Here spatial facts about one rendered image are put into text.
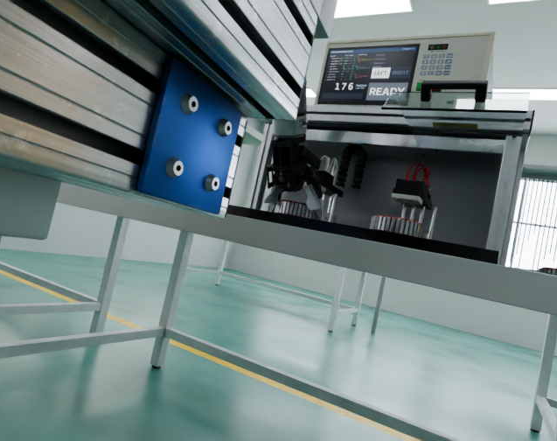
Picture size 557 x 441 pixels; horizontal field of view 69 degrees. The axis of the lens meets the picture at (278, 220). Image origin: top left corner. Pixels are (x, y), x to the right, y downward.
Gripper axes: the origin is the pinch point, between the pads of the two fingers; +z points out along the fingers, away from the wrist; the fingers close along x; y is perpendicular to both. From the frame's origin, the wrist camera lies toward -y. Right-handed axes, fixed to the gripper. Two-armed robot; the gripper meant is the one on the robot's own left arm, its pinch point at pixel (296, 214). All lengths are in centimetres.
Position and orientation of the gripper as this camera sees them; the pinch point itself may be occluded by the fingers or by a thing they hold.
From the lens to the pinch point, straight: 99.2
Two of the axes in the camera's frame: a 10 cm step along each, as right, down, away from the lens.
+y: -5.0, 3.6, -7.9
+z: 0.5, 9.2, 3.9
